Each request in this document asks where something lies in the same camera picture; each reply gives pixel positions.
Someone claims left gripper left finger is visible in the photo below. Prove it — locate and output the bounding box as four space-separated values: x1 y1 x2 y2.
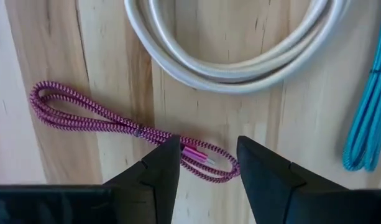
103 134 182 224

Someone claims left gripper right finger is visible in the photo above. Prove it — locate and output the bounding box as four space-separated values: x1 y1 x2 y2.
236 135 349 224

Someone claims magenta braided USB cable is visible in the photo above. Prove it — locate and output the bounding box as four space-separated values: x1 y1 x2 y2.
29 80 241 184

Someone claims beige USB cable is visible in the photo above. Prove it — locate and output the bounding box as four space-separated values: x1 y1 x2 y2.
124 0 352 95

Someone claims teal black braided USB cable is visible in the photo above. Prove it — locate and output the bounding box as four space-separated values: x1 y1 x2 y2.
342 0 381 172

